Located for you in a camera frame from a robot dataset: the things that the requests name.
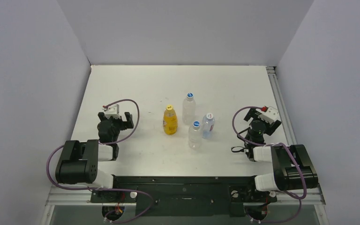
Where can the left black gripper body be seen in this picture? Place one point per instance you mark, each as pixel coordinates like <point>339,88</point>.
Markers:
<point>121,125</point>

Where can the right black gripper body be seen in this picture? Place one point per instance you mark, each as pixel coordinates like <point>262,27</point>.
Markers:
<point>250,114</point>

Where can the yellow juice bottle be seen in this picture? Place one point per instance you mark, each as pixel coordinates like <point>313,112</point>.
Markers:
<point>170,122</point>

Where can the tall clear bottle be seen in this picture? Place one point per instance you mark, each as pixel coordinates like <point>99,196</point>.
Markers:
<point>188,111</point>

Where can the yellow bottle cap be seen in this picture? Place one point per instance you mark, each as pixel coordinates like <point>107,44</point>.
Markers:
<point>169,107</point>

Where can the blue white cap tall bottle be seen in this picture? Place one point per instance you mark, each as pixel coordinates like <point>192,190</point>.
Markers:
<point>190,95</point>

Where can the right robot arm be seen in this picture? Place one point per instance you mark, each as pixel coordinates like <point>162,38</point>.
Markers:
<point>292,168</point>

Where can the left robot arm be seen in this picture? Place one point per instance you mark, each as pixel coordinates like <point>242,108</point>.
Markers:
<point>78,162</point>

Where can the small clear bottle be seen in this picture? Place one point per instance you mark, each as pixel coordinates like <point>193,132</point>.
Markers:
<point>207,127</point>

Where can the near clear bottle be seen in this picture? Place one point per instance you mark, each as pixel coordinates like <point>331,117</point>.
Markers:
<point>194,137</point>

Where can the white red cap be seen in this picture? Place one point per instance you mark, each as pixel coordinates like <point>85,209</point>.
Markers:
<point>209,116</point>

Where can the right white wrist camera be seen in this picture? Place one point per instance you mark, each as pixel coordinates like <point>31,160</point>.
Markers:
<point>268,114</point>

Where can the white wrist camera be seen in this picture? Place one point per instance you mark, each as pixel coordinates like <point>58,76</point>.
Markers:
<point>268,114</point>
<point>111,111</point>

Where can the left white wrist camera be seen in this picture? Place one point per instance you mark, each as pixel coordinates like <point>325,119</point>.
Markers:
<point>111,111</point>

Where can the aluminium frame rail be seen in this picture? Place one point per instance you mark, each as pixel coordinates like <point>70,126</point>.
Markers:
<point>286,122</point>

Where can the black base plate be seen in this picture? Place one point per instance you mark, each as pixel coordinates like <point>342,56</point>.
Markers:
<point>185,196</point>

